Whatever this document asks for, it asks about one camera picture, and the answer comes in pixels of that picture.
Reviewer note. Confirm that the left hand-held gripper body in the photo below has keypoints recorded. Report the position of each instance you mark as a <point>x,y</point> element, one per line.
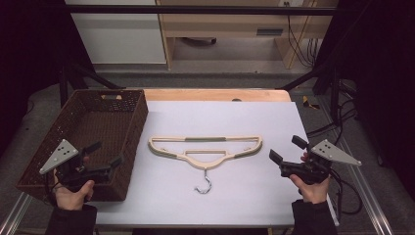
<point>60,156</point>

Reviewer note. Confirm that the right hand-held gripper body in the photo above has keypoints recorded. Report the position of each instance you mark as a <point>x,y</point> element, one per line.
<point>332,152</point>

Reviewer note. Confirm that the beige plastic clothes hanger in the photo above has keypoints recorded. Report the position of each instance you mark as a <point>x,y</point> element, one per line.
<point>205,165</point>

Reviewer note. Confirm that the person's left hand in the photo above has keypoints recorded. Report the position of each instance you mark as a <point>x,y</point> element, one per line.
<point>73,197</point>

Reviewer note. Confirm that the person's right hand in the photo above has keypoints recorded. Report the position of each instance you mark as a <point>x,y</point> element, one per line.
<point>313,193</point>

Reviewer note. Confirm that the brown wicker basket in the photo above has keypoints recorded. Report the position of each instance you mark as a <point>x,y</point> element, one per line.
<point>98,124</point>

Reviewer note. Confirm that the yellow and black tool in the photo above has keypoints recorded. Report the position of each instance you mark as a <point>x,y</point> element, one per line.
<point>308,103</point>

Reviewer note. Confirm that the white table mat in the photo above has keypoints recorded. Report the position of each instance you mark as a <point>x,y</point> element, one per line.
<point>228,117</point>

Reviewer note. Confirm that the black curtain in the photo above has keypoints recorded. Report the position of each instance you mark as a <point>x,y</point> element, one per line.
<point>29,49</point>
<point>381,81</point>

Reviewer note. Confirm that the wooden table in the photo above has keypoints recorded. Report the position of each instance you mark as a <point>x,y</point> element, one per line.
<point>195,94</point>

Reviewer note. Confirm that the white cabinet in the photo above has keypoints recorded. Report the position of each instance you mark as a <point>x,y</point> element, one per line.
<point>117,36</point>

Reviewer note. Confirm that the light wooden desk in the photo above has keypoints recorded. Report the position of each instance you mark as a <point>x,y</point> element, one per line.
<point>228,24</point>

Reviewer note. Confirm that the aluminium rail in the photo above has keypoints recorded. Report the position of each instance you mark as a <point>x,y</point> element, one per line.
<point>14,215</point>
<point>362,182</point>

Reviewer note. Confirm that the black frame strut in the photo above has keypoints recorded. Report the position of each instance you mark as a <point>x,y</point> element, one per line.
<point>310,76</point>
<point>91,76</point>

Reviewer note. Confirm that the black horizontal frame bar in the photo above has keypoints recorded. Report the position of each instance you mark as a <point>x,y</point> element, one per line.
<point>195,9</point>

